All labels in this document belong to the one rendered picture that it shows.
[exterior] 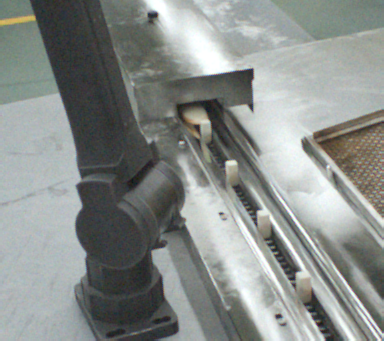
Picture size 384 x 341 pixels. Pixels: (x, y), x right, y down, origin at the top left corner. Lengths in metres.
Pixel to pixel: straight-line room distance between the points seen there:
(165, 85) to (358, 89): 0.36
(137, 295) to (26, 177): 0.43
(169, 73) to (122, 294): 0.50
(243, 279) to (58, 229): 0.31
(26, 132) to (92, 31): 0.64
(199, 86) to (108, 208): 0.51
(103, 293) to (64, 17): 0.29
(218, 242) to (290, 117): 0.45
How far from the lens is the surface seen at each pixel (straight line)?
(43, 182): 1.35
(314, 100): 1.54
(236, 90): 1.41
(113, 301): 0.99
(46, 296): 1.09
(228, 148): 1.32
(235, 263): 1.03
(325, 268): 1.02
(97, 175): 0.91
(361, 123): 1.25
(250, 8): 2.03
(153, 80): 1.38
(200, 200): 1.16
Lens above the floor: 1.41
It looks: 28 degrees down
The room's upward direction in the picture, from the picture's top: 5 degrees counter-clockwise
